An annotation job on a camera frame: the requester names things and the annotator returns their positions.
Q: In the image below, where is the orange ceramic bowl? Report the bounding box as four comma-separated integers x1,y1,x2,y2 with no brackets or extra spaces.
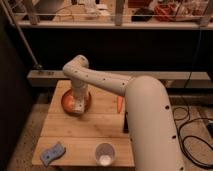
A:
61,89,92,115

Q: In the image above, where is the metal diagonal pole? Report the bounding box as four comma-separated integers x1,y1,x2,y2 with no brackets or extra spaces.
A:
1,0,43,71

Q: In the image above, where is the clear plastic cup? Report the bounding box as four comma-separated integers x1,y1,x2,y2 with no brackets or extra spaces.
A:
94,143,116,166

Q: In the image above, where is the wooden shelf rail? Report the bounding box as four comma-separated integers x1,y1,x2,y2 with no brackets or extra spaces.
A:
18,21,213,31

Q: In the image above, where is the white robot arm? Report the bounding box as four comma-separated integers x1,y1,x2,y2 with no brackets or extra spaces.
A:
63,55,185,171

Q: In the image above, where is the orange carrot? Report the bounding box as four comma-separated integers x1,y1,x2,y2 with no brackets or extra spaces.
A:
117,96,123,113

